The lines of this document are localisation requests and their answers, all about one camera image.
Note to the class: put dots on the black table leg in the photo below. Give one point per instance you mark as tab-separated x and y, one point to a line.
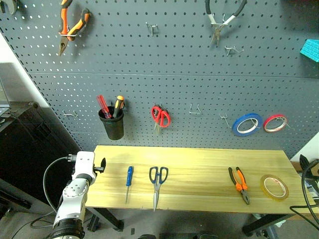
106	217
264	224

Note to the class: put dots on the blue tape roll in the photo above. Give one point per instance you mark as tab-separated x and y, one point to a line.
236	127

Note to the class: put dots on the orange black long-nose pliers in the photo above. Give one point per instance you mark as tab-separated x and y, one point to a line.
65	17

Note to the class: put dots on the red tape roll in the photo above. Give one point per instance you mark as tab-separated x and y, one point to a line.
268	123

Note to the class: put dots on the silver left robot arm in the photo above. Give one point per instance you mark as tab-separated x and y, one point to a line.
73	196

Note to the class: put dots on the orange black combination pliers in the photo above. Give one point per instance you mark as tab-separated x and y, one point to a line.
241	185

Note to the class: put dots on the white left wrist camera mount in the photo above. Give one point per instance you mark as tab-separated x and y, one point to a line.
84	161

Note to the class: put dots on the yellow clear tape roll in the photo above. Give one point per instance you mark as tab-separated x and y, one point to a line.
264	189

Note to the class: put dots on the teal plastic box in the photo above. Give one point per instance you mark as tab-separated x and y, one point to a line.
311	50

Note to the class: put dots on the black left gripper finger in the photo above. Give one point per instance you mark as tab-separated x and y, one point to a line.
103	164

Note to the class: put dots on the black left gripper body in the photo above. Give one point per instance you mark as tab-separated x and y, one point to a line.
97	169

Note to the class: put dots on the black plastic cup holder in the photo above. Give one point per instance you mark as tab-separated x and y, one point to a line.
112	127

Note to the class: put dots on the silver double-prong peg hook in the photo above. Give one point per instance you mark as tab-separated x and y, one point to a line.
70	114
151	27
224	118
231	50

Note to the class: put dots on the grey metal pegboard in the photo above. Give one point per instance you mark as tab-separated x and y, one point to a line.
174	62

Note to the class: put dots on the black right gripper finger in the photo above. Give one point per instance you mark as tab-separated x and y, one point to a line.
304	161

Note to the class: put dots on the black cabinet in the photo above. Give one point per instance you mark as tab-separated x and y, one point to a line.
30	154

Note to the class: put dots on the dark rounded shape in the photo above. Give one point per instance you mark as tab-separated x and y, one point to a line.
147	236

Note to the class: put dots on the brown cardboard box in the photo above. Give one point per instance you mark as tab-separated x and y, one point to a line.
297	167

